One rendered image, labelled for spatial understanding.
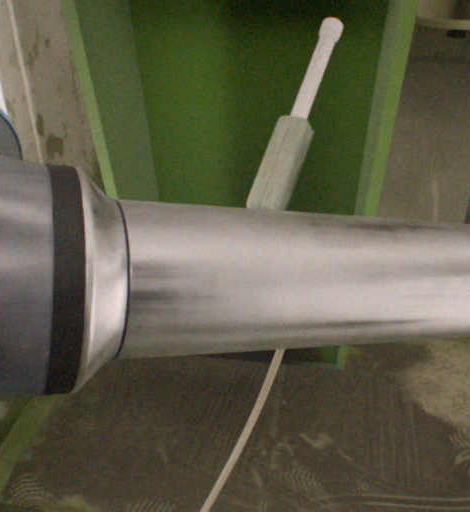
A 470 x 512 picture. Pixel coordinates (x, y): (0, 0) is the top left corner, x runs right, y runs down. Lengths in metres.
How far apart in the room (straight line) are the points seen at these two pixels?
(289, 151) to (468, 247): 0.42
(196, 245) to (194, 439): 1.68
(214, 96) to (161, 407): 1.16
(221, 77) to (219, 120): 0.12
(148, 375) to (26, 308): 1.93
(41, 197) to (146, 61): 1.19
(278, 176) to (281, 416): 1.37
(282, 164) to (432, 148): 1.76
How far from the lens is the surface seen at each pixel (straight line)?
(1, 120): 0.40
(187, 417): 1.98
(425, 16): 2.19
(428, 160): 2.44
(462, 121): 2.51
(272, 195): 0.72
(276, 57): 1.35
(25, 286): 0.22
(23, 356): 0.24
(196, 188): 1.58
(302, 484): 1.82
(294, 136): 0.75
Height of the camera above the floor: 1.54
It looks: 32 degrees down
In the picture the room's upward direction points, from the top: straight up
